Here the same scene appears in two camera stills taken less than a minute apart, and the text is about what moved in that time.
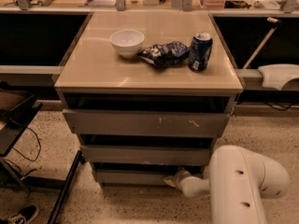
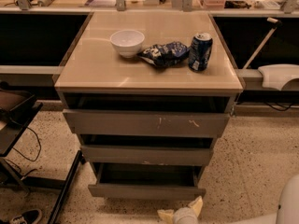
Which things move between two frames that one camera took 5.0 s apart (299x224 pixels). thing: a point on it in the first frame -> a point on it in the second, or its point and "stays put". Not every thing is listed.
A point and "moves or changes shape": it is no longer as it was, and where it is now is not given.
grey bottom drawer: (137, 177) moves or changes shape
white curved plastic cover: (275, 76) stays put
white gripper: (188, 184) -> (184, 216)
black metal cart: (16, 111) stays put
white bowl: (127, 42) stays put
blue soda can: (200, 50) stays put
